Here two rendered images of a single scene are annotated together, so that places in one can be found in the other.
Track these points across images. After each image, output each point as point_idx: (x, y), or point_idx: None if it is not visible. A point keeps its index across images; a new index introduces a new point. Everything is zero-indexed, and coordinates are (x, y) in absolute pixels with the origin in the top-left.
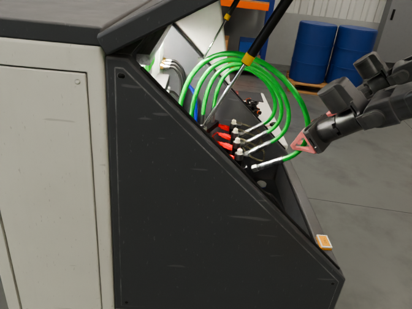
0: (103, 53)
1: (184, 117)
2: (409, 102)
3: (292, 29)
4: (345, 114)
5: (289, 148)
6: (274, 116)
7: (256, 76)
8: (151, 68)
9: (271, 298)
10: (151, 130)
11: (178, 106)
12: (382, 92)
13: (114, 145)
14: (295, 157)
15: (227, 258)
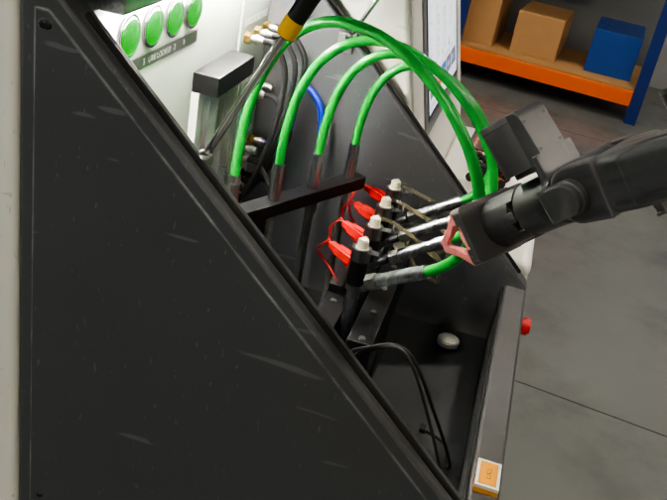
0: None
1: (156, 124)
2: (627, 172)
3: None
4: (530, 186)
5: (644, 302)
6: (632, 219)
7: (622, 118)
8: (195, 33)
9: None
10: (95, 140)
11: (151, 101)
12: (604, 146)
13: (30, 159)
14: (651, 328)
15: (235, 445)
